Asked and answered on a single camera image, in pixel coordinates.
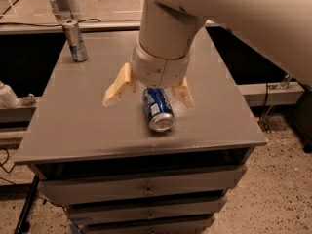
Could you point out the bottom grey drawer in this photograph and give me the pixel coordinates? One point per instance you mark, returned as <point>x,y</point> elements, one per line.
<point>155,226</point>

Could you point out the grey drawer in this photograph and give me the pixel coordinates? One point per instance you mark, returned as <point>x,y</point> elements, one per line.
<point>147,211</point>
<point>110,188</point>
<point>155,226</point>

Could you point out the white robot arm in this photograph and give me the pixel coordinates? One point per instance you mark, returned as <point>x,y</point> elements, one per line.
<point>280,30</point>

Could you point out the metal frame post left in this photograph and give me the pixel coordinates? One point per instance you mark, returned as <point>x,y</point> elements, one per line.
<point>66,9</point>

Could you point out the top grey drawer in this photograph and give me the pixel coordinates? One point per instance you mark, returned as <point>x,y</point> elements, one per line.
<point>110,188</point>

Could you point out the silver blue energy drink can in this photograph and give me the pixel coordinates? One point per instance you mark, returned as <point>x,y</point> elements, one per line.
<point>75,40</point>

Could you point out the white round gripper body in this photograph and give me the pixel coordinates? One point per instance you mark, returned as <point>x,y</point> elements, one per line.
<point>159,69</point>

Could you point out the blue pepsi can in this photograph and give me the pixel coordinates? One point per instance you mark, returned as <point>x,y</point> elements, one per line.
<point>157,109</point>

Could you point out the middle grey drawer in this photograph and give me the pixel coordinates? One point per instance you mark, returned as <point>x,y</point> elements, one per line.
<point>147,211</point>

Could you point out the grey drawer cabinet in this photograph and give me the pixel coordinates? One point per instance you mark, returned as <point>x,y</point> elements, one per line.
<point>73,136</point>

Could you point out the black stand leg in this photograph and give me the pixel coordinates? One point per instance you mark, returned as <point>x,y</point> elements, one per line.
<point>23,225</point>

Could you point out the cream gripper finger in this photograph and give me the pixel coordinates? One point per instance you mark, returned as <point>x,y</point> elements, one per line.
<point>124,85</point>
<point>182,92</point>

